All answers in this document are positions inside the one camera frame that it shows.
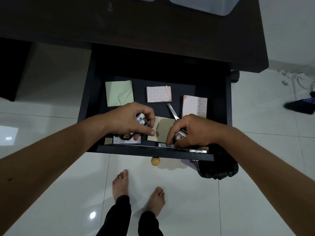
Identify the person's left hand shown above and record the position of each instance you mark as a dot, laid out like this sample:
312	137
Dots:
123	117

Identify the green sticky note pad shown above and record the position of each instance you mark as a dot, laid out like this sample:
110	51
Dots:
118	93

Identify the person's right fingers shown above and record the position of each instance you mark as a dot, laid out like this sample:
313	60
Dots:
172	135

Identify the black trousers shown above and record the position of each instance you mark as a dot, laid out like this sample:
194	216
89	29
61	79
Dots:
118	218

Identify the white labelled marker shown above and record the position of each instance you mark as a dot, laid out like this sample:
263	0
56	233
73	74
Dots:
141	119
163	145
181	135

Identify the person's left forearm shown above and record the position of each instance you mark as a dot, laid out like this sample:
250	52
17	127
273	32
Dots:
49	164

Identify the large pink sticky note pad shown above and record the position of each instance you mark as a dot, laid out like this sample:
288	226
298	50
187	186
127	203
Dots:
195	105

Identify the small tan note pad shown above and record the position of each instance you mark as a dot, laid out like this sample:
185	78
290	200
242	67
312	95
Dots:
108	141

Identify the small pink sticky note pad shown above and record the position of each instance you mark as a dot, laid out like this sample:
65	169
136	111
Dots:
158	94

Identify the black trash bag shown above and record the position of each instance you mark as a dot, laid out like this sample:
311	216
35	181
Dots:
217	167

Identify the round wooden drawer knob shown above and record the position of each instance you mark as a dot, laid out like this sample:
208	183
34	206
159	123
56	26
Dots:
155	161

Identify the black caster wheel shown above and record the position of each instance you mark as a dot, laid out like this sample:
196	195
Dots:
235	76

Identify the person's foot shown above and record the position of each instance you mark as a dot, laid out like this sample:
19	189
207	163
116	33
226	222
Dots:
155	201
120	185

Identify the person's right hand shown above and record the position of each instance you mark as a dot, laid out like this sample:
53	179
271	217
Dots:
199	131

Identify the person's left foot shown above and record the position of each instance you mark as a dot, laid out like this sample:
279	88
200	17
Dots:
120	185

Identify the dark wooden desk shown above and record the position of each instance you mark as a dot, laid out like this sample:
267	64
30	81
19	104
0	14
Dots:
147	29

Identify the person's right foot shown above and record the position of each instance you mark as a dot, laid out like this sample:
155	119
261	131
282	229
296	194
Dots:
155	201

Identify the silver scissors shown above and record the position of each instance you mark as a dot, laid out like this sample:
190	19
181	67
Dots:
173	111

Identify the person's left thumb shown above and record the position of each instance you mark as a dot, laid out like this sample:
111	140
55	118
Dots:
145	131

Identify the brown kraft paper pad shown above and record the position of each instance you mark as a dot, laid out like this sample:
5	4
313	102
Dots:
162	127

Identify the black open drawer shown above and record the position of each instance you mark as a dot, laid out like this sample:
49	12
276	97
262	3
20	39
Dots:
157	68

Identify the large translucent plastic container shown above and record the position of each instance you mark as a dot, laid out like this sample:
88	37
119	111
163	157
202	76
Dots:
204	3

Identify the dark bag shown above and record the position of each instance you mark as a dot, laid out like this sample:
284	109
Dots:
301	105

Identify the person's right forearm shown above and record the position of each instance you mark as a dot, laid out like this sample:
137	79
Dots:
268	169

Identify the white paper card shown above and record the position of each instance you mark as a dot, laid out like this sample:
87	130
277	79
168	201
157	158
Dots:
115	140

